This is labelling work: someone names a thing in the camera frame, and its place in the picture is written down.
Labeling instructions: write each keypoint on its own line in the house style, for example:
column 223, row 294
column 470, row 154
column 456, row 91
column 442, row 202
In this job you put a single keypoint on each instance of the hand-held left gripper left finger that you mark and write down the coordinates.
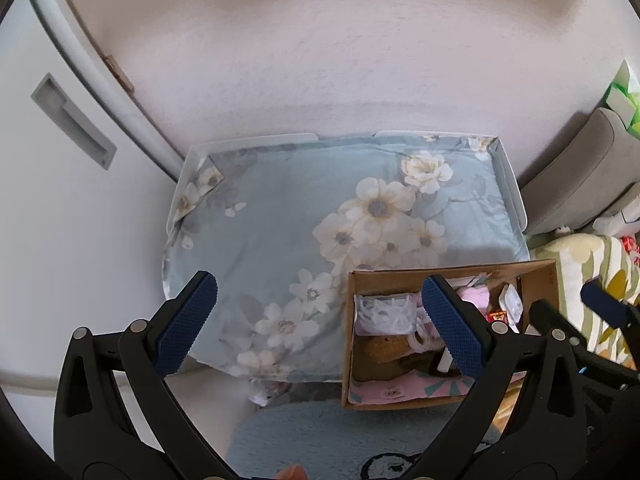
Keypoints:
column 187, row 325

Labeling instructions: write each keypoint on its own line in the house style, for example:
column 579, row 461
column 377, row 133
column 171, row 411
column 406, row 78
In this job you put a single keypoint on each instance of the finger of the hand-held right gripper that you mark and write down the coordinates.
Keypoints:
column 602, row 305
column 550, row 317

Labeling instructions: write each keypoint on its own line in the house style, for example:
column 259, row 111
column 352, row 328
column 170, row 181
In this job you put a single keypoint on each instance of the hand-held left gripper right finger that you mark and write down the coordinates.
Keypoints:
column 452, row 330

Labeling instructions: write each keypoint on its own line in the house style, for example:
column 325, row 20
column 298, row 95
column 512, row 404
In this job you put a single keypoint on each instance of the pink round container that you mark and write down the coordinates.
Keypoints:
column 474, row 296

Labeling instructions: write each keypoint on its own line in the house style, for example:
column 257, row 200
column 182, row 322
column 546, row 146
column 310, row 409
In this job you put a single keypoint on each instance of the white lens case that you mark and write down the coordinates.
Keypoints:
column 512, row 302

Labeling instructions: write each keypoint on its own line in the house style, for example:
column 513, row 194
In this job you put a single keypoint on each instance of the red snack box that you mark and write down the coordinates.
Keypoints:
column 497, row 317

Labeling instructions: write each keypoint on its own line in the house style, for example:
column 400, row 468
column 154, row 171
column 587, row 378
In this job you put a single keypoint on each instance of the clear plastic packet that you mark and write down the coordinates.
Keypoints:
column 385, row 315

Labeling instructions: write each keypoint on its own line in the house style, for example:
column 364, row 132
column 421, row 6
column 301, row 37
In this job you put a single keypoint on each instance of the green floral blanket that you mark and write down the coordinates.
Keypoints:
column 570, row 265

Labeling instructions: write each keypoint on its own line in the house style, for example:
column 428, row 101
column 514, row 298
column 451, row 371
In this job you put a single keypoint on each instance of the red patterned cloth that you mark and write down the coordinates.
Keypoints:
column 629, row 250

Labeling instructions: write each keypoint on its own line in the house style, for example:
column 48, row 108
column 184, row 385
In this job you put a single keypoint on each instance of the grey cushion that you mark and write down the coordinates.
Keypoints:
column 575, row 180

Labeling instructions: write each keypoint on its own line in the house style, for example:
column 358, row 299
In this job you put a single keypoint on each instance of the blue floral cloth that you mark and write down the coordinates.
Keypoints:
column 280, row 210

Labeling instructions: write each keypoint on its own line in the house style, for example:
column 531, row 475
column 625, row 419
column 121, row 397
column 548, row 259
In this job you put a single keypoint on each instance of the white door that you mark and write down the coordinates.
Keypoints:
column 60, row 220

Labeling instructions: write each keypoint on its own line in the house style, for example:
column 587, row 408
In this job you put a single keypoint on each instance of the grey-blue fluffy rug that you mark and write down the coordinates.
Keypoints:
column 325, row 440

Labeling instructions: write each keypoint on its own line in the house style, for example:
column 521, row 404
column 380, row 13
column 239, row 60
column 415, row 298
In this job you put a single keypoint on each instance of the green tissue pack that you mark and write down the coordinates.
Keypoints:
column 622, row 100

